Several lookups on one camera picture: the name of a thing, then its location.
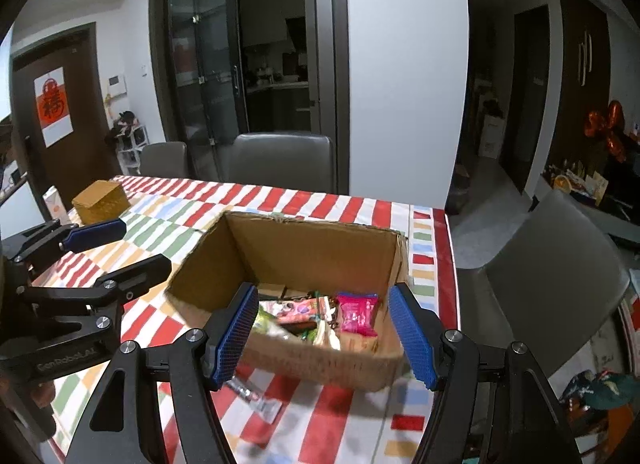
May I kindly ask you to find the clear plastic wrapper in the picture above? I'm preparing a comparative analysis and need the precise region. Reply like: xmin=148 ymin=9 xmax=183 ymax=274
xmin=225 ymin=378 xmax=283 ymax=422

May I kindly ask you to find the pale yellow snack packet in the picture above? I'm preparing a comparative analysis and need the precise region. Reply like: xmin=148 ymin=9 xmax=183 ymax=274
xmin=305 ymin=321 xmax=342 ymax=351

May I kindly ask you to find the black sideboard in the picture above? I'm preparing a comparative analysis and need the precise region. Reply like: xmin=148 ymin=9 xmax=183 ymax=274
xmin=542 ymin=144 xmax=640 ymax=245

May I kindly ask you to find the dark wood cabinet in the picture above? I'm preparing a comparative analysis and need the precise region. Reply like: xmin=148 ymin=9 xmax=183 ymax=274
xmin=555 ymin=0 xmax=613 ymax=145

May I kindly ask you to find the sliding glass door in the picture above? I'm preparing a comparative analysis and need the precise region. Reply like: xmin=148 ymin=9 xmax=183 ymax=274
xmin=150 ymin=0 xmax=347 ymax=185

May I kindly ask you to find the brown wooden door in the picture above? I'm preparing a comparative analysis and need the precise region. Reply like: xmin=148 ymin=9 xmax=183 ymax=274
xmin=11 ymin=22 xmax=121 ymax=195

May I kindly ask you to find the light pink snack packet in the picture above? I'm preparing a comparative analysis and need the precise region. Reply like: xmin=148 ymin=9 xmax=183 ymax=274
xmin=277 ymin=299 xmax=321 ymax=325

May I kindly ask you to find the white carton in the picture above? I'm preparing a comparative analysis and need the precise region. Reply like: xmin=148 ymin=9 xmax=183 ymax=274
xmin=42 ymin=186 xmax=71 ymax=225

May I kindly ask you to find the green snack packet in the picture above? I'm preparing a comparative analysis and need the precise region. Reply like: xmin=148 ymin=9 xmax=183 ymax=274
xmin=252 ymin=308 xmax=283 ymax=336

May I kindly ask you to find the grey dining chair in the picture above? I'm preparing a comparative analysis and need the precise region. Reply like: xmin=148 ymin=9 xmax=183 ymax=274
xmin=457 ymin=189 xmax=631 ymax=380
xmin=227 ymin=132 xmax=337 ymax=193
xmin=140 ymin=141 xmax=189 ymax=179

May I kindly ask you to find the small brown cardboard box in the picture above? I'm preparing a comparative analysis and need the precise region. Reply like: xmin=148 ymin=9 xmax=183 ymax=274
xmin=71 ymin=180 xmax=132 ymax=226

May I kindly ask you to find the person's left hand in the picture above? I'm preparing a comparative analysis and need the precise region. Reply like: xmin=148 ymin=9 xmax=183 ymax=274
xmin=30 ymin=379 xmax=57 ymax=411

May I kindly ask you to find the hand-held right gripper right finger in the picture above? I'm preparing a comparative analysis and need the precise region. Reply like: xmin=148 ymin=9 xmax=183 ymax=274
xmin=387 ymin=283 xmax=583 ymax=464

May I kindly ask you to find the red and white door poster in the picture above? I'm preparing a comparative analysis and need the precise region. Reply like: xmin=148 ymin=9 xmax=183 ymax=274
xmin=34 ymin=67 xmax=75 ymax=148

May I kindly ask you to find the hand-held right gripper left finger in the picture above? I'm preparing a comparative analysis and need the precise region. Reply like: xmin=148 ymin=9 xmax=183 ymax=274
xmin=62 ymin=281 xmax=261 ymax=464

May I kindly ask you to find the green cloth bundle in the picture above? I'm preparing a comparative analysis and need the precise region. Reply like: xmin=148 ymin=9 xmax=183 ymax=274
xmin=560 ymin=369 xmax=640 ymax=425

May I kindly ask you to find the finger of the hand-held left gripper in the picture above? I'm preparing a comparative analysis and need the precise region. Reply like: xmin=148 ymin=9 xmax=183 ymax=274
xmin=25 ymin=254 xmax=172 ymax=305
xmin=0 ymin=218 xmax=127 ymax=267

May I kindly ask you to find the orange foil balloon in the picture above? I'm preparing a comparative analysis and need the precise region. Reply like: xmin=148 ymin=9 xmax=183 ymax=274
xmin=585 ymin=100 xmax=628 ymax=162

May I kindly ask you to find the white shoe rack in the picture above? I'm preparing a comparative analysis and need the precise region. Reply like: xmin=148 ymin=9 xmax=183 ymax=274
xmin=105 ymin=111 xmax=151 ymax=170

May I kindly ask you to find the white paper bag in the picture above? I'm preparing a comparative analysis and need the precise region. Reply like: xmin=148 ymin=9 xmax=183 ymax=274
xmin=479 ymin=114 xmax=503 ymax=160

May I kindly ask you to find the striped colourful tablecloth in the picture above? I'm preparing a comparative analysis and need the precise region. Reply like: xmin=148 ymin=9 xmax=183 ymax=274
xmin=0 ymin=175 xmax=458 ymax=464

